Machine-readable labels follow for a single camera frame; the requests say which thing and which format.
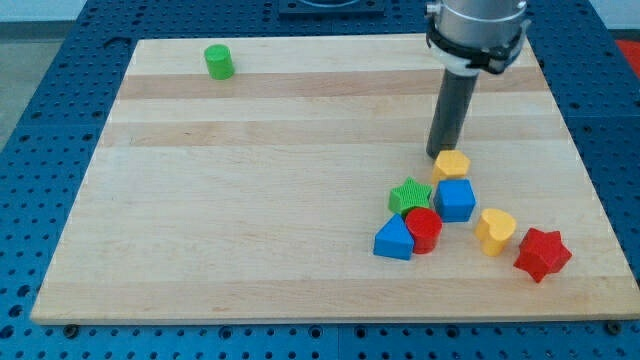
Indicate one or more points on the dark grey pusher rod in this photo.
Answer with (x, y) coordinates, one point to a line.
(453, 101)

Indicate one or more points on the green cylinder block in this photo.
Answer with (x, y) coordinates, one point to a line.
(219, 62)

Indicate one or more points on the yellow hexagon block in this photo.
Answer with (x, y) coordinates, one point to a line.
(450, 164)

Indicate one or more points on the blue cube block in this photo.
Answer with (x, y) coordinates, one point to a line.
(454, 200)

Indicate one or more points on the green star block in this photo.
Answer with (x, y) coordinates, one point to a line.
(411, 194)

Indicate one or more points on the red cylinder block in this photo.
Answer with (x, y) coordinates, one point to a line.
(425, 226)

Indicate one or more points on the yellow heart block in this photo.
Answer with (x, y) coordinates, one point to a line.
(494, 230)

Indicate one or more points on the blue triangle block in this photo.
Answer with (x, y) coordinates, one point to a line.
(393, 240)

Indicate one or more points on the red star block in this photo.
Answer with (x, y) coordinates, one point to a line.
(542, 253)

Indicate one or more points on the light wooden board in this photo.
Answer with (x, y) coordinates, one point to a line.
(256, 199)

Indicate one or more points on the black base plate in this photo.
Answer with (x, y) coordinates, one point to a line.
(295, 8)

